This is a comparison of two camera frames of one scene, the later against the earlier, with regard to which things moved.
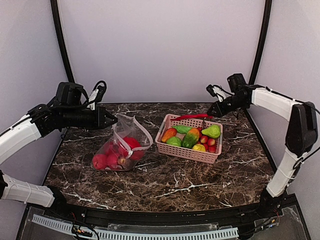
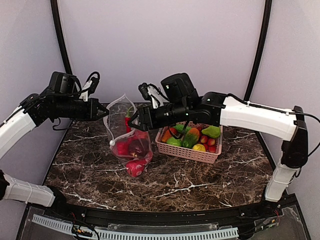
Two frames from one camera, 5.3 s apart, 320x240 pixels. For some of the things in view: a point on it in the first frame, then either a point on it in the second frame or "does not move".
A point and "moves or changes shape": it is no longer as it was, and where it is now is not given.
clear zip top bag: [121, 150] moves or changes shape
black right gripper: [219, 106] to [144, 119]
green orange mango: [190, 138] does not move
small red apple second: [211, 141] does not move
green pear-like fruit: [213, 131] does not move
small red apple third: [212, 149] does not move
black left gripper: [100, 117] to [92, 109]
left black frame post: [54, 10] does not move
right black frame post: [266, 25] does not move
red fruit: [101, 161] to [135, 167]
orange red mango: [169, 133] does not move
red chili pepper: [192, 116] moves or changes shape
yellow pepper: [199, 147] does not move
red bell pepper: [133, 143] to [122, 148]
